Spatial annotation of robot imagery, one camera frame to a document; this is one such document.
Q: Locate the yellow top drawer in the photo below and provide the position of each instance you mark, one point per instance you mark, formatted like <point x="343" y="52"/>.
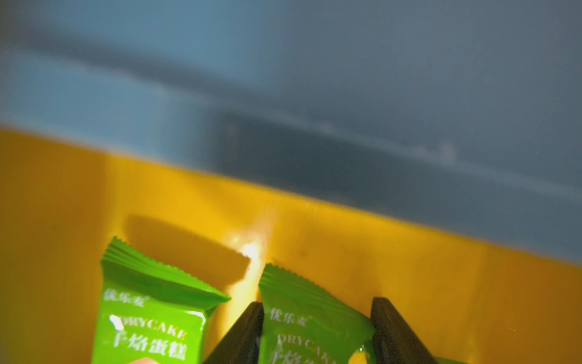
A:
<point x="61" y="205"/>

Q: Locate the green cookie packet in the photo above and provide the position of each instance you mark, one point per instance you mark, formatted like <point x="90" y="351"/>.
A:
<point x="447" y="361"/>
<point x="150" y="312"/>
<point x="303" y="323"/>

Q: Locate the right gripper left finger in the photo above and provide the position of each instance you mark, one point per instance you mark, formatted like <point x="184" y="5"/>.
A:
<point x="241" y="344"/>

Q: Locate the teal drawer cabinet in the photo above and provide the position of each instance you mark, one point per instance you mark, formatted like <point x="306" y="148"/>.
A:
<point x="459" y="115"/>

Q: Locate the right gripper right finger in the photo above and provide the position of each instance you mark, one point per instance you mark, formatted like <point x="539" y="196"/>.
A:
<point x="394" y="341"/>

